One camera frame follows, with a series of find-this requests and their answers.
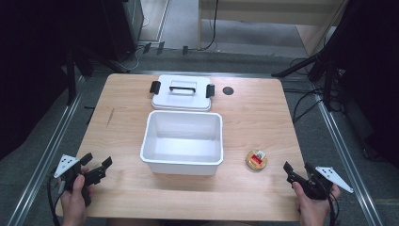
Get black floor cables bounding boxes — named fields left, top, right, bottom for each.
left=282, top=87, right=328, bottom=125

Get dark curtain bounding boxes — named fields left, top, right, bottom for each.
left=0, top=0, right=106, bottom=162
left=332, top=0, right=399, bottom=171

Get black metal stand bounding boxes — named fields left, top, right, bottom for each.
left=63, top=46, right=130, bottom=107
left=270, top=0, right=356, bottom=111

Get person's right hand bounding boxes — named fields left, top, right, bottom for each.
left=291, top=181, right=342, bottom=226

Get white lid with black handle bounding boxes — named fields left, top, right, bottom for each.
left=149, top=73, right=216, bottom=112

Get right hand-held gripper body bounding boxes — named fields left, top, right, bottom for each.
left=286, top=166, right=355, bottom=202

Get white floor cable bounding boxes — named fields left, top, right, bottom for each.
left=115, top=46, right=141, bottom=72

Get black computer cabinet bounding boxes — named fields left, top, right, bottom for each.
left=102, top=0, right=145, bottom=63

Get light wooden shelf unit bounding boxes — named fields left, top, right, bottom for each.
left=197, top=0, right=350, bottom=58

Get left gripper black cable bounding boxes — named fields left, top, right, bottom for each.
left=46, top=176, right=64, bottom=226

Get white plastic storage box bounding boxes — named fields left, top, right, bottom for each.
left=139, top=109, right=225, bottom=176

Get person's left hand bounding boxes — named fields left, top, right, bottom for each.
left=57, top=166, right=95, bottom=226

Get black hanging cable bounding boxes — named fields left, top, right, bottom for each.
left=200, top=0, right=220, bottom=52

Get round yellow tin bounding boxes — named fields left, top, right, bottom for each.
left=245, top=149, right=269, bottom=171

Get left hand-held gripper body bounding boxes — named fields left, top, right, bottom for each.
left=53, top=153, right=107, bottom=207

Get metal floor rail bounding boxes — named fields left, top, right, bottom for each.
left=309, top=82, right=386, bottom=226
left=7, top=74, right=87, bottom=226

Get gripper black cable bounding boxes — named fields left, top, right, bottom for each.
left=326, top=190, right=342, bottom=226
left=46, top=176, right=64, bottom=226

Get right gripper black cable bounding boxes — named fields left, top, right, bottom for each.
left=326, top=190, right=342, bottom=226

